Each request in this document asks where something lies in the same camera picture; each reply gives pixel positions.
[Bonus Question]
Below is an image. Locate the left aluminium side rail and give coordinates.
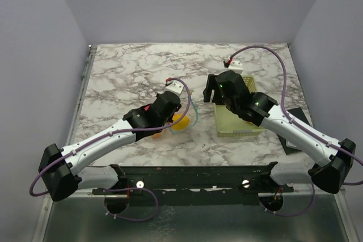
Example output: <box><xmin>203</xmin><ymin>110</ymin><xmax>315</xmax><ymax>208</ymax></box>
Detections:
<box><xmin>65</xmin><ymin>45</ymin><xmax>98</xmax><ymax>146</ymax></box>

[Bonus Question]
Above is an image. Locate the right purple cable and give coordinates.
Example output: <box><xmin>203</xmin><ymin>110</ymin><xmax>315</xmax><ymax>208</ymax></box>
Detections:
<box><xmin>231</xmin><ymin>44</ymin><xmax>363</xmax><ymax>217</ymax></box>

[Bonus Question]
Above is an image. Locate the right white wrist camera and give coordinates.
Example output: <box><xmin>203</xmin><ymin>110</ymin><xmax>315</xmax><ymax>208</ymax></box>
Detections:
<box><xmin>223</xmin><ymin>59</ymin><xmax>243</xmax><ymax>75</ymax></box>

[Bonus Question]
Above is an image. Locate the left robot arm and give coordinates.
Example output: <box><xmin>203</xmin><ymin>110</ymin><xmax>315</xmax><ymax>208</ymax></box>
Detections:
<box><xmin>38</xmin><ymin>91</ymin><xmax>182</xmax><ymax>201</ymax></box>

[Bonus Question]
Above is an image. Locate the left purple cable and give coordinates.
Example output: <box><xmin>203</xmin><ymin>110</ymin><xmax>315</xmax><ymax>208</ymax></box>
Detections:
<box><xmin>29</xmin><ymin>77</ymin><xmax>191</xmax><ymax>222</ymax></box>

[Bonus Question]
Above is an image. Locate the pale green plastic basket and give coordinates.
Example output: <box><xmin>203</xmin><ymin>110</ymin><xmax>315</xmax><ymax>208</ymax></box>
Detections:
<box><xmin>212</xmin><ymin>72</ymin><xmax>265</xmax><ymax>137</ymax></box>

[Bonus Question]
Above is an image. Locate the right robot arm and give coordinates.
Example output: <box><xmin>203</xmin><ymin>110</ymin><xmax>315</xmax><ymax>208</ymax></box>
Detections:
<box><xmin>203</xmin><ymin>70</ymin><xmax>356</xmax><ymax>194</ymax></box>

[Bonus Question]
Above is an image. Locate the clear zip top bag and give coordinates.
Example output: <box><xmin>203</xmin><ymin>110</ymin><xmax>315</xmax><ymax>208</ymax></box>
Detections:
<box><xmin>169</xmin><ymin>90</ymin><xmax>199</xmax><ymax>135</ymax></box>

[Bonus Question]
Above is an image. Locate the yellow lemon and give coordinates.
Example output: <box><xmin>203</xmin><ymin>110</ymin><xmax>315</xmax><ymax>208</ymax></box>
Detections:
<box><xmin>171</xmin><ymin>116</ymin><xmax>190</xmax><ymax>131</ymax></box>

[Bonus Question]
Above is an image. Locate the purple cable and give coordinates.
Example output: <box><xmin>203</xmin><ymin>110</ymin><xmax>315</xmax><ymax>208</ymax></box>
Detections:
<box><xmin>29</xmin><ymin>77</ymin><xmax>191</xmax><ymax>222</ymax></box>
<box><xmin>231</xmin><ymin>44</ymin><xmax>363</xmax><ymax>217</ymax></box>

